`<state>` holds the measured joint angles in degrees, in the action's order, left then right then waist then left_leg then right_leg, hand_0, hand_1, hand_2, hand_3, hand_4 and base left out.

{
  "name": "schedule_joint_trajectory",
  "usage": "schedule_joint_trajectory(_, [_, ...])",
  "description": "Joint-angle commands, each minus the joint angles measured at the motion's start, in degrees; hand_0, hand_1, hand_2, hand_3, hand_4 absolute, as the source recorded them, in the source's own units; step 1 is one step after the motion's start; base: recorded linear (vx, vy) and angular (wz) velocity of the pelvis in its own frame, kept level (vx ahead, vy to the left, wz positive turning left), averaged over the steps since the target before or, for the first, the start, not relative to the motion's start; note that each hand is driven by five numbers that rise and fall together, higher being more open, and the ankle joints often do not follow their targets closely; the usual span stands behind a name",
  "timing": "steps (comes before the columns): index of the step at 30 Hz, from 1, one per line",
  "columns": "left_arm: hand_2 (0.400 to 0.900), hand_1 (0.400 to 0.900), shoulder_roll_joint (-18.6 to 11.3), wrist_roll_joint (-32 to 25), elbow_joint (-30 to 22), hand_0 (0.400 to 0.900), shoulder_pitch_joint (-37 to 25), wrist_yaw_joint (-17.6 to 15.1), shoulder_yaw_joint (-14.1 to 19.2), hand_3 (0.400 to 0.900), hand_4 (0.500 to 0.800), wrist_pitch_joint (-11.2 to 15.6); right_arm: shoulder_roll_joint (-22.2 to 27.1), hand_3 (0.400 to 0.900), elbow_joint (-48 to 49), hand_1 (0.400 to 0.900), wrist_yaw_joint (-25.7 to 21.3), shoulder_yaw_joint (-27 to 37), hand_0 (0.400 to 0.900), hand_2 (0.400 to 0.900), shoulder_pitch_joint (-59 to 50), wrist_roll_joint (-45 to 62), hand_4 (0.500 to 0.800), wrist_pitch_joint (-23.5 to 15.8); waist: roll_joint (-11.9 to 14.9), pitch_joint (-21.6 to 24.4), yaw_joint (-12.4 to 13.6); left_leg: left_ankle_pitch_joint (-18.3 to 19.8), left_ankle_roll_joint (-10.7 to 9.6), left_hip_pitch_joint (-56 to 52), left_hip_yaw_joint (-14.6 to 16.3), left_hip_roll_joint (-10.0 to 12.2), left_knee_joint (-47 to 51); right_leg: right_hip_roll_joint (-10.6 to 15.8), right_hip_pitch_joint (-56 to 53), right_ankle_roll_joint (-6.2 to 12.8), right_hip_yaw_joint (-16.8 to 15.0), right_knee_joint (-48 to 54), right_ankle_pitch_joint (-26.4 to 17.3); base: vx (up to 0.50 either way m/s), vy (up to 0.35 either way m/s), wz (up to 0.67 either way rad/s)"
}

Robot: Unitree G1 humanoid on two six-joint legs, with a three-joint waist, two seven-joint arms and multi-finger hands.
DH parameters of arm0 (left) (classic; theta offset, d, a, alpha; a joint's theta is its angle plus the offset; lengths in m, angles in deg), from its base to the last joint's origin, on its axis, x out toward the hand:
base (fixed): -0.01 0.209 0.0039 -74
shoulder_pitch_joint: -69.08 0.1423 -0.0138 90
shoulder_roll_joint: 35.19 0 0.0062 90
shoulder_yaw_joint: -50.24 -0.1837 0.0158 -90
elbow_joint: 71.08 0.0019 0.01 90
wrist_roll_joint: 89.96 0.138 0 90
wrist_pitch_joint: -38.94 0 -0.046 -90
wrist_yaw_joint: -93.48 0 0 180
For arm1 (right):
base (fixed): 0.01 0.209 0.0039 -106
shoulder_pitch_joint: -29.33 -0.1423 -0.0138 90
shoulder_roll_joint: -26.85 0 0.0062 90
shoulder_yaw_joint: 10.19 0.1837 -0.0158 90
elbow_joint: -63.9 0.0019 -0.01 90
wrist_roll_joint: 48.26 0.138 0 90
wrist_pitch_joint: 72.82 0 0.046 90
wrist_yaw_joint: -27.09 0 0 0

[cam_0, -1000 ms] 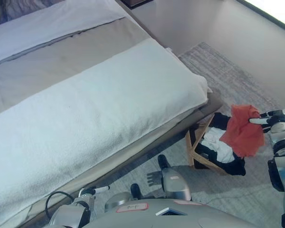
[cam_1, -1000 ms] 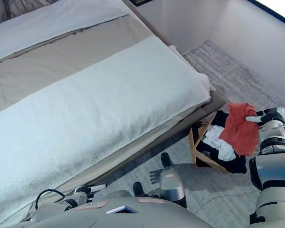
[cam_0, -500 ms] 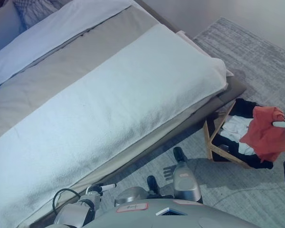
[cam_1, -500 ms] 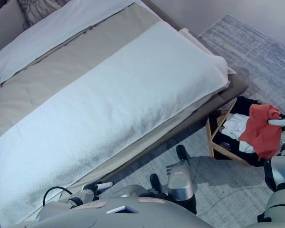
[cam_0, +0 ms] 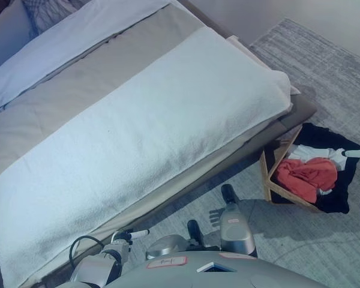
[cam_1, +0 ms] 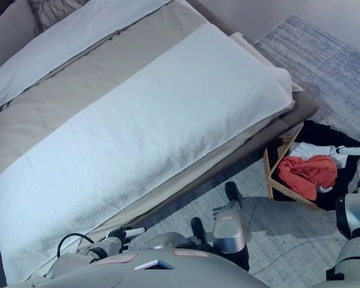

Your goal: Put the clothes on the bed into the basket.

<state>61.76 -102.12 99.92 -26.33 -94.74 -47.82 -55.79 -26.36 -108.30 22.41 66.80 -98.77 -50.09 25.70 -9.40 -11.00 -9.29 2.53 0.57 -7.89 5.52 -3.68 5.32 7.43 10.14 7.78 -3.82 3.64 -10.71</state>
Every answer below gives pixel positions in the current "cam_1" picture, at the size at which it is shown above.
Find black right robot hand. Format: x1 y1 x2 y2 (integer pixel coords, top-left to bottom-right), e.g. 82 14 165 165
335 136 360 157

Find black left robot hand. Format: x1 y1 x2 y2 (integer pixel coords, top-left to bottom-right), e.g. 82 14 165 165
106 227 146 245

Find red garment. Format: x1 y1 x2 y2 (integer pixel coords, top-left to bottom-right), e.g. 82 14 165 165
276 155 338 201

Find white crumpled clothes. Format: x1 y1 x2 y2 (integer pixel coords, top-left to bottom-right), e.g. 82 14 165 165
287 142 344 194

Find wooden basket with black liner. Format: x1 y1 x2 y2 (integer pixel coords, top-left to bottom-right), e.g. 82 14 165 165
263 119 360 211

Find bed with white blanket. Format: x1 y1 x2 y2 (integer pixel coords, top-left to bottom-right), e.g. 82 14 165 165
0 23 296 286

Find white folded bed cover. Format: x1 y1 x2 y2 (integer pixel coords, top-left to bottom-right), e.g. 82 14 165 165
0 0 172 116

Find silver robot torso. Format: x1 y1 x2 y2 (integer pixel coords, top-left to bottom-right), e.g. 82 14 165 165
5 247 271 288

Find silver robot body legs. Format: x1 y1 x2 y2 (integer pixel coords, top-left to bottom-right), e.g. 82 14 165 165
131 14 360 288

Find silver right robot leg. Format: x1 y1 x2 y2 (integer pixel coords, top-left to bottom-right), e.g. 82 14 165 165
211 181 250 271

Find beige duvet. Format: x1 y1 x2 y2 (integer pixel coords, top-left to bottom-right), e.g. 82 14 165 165
0 0 208 181

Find beige pillow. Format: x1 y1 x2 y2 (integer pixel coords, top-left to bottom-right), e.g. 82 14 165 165
0 0 39 67

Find patterned grey pillow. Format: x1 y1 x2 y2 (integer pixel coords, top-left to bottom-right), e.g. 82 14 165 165
26 0 85 32

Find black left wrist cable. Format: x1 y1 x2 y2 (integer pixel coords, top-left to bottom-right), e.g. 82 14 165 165
57 233 95 256

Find brown upholstered bed frame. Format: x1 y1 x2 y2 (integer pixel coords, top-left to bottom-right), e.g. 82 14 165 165
0 0 320 288

